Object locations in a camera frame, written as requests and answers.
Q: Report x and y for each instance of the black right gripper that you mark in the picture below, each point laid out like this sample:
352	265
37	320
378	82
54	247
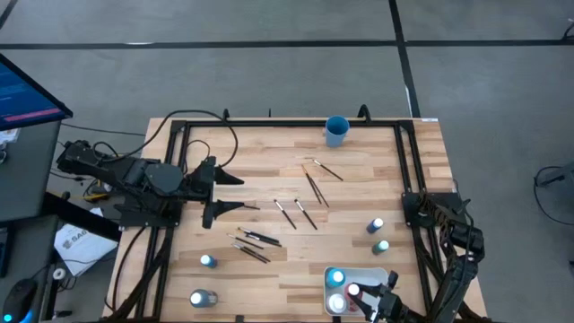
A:
394	305

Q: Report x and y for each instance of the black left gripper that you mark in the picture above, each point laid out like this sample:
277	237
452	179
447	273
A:
208	188

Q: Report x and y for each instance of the red paint bottle white cap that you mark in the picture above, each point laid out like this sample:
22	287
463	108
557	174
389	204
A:
353	290

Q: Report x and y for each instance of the green paint bottle white cap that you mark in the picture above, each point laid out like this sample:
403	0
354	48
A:
379	248

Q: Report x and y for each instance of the blue paint bottle white cap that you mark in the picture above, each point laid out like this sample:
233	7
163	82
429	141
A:
210	262

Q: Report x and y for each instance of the violet-blue paint bottle white cap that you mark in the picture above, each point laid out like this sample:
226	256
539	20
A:
373	226

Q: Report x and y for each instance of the large navy paint bottle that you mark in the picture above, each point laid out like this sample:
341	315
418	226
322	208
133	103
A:
206	298

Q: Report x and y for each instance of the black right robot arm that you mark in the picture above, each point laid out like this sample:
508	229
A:
462	233

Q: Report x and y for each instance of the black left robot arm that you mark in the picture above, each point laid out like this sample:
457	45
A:
134	172

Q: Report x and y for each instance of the white plastic tray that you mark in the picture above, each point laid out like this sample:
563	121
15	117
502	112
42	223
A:
372	274

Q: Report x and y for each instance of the blue plastic cup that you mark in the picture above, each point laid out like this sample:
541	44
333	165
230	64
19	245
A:
336	132

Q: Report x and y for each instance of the black metal beam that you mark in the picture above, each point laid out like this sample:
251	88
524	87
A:
80	217

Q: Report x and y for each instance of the white paper booklet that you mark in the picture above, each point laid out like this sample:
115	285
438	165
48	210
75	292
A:
85	251

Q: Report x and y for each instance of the white tape roll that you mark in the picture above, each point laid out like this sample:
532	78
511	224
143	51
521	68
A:
55	274

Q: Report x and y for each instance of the grey desk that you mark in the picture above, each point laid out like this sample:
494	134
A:
27	179

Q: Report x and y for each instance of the computer monitor blue screen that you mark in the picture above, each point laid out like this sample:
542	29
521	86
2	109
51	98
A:
22	98

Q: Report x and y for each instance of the black computer mouse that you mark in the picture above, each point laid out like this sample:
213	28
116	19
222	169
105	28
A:
20	298

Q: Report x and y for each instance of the black arch bracket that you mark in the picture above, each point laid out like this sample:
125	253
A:
364	107
225	117

